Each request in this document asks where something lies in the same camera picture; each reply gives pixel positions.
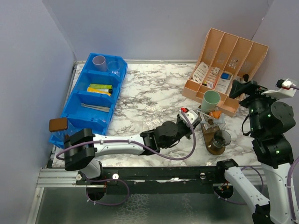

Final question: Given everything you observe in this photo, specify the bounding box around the white oval soap packet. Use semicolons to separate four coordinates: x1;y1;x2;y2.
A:
192;62;209;84

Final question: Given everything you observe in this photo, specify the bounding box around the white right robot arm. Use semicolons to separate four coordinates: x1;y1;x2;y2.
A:
214;79;299;224

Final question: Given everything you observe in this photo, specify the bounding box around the green plastic cup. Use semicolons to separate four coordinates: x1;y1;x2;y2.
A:
201;90;221;112

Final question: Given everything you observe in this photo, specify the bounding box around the brown lid clear box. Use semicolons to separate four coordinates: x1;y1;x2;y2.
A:
49;117;72;142

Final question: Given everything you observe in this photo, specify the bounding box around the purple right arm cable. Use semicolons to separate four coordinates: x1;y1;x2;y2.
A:
214;85;299;224

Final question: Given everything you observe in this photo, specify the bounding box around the clear square toothbrush holder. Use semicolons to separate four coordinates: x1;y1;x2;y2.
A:
201;112;220;133

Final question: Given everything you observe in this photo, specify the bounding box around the peach compartment organizer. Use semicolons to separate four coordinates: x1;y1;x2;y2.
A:
182;28;269;117

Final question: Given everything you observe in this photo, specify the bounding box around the dark blue plastic cup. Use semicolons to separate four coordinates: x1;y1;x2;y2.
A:
208;130;231;148

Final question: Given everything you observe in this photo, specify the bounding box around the blue plastic bin organizer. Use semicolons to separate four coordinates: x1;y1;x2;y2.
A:
60;53;128;135

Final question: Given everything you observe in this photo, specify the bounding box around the clear plastic cup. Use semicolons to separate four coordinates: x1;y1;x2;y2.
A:
107;61;121;74

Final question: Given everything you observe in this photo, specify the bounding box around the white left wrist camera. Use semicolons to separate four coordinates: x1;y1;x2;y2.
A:
179;107;200;126

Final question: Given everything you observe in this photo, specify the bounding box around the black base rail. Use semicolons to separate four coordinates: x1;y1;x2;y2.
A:
77;161;236;196

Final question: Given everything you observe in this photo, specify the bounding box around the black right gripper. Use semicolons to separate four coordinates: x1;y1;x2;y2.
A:
229;78;283;134

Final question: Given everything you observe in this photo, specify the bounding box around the lilac plastic cup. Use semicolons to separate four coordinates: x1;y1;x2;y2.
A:
93;55;107;72

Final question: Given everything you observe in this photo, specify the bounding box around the white blue box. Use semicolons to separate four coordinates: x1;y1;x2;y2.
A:
221;72;232;80

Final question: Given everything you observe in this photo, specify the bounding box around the brown oval wooden tray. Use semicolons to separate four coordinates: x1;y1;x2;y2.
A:
197;106;226;156

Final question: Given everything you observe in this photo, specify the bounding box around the white toothpaste tube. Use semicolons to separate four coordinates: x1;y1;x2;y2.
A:
215;113;226;129

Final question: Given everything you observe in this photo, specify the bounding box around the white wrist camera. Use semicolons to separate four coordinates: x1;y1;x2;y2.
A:
179;107;200;126
261;78;299;99

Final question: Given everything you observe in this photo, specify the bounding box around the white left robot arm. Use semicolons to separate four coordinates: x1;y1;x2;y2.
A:
56;110;200;184

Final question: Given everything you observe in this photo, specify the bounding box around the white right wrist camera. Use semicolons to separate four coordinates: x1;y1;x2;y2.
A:
261;78;299;99

